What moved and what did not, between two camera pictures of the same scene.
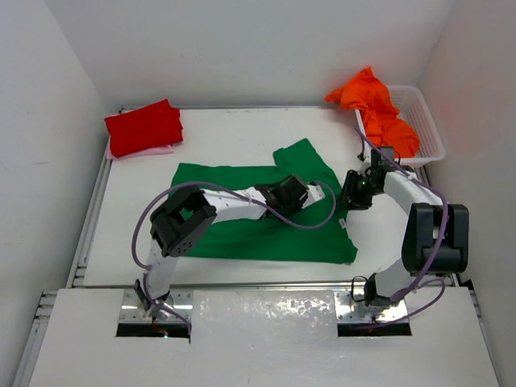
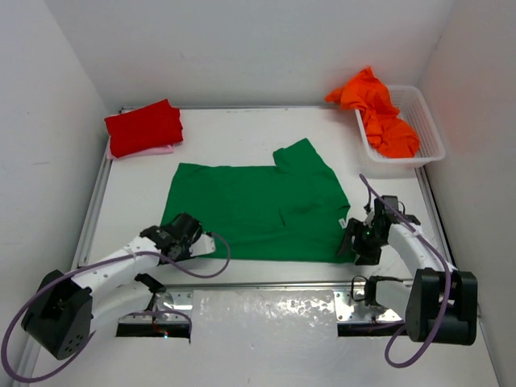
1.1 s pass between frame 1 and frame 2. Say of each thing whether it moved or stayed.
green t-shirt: stayed
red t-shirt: stayed
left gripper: moved
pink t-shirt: stayed
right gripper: moved
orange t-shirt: stayed
